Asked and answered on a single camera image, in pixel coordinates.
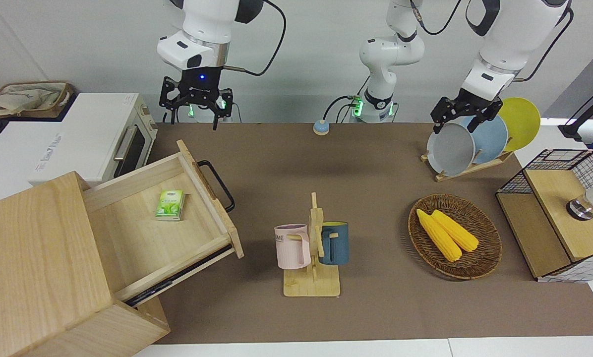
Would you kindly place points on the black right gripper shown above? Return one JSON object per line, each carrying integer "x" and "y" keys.
{"x": 202, "y": 79}

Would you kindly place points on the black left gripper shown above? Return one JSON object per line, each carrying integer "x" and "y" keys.
{"x": 475, "y": 104}

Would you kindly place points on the light wooden drawer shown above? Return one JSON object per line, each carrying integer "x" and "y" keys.
{"x": 143, "y": 238}

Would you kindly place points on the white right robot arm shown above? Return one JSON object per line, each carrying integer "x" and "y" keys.
{"x": 205, "y": 20}

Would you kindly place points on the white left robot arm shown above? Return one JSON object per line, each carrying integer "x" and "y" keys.
{"x": 514, "y": 34}

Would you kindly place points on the light wooden drawer cabinet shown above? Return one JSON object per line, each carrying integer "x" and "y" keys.
{"x": 33, "y": 258}

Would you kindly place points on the light blue plate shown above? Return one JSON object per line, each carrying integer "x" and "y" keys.
{"x": 492, "y": 139}

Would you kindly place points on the grey plate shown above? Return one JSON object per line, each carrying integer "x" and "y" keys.
{"x": 450, "y": 151}

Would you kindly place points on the yellow plate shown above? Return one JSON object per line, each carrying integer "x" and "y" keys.
{"x": 522, "y": 124}

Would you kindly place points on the wooden plate rack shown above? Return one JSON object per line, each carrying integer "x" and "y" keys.
{"x": 475, "y": 168}

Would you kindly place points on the black stand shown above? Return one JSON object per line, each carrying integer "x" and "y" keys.
{"x": 569, "y": 131}

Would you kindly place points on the brown table mat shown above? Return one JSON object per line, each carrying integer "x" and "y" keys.
{"x": 376, "y": 173}

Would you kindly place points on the green tissue pack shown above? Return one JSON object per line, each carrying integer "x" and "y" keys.
{"x": 170, "y": 206}

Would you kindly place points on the white toaster oven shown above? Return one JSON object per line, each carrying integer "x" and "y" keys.
{"x": 88, "y": 129}

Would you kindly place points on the yellow corn cob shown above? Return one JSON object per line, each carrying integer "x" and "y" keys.
{"x": 440, "y": 238}
{"x": 457, "y": 230}

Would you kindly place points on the blue call bell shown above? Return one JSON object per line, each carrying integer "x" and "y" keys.
{"x": 321, "y": 128}

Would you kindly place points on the brown wicker basket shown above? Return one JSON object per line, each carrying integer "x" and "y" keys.
{"x": 480, "y": 258}

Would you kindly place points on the beige canvas tote bag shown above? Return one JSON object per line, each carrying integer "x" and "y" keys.
{"x": 24, "y": 96}

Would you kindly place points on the pink mug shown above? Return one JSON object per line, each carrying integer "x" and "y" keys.
{"x": 291, "y": 248}

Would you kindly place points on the dark blue mug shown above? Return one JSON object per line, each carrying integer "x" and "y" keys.
{"x": 338, "y": 245}

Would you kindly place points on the wooden mug tree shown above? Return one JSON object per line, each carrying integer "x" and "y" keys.
{"x": 311, "y": 285}

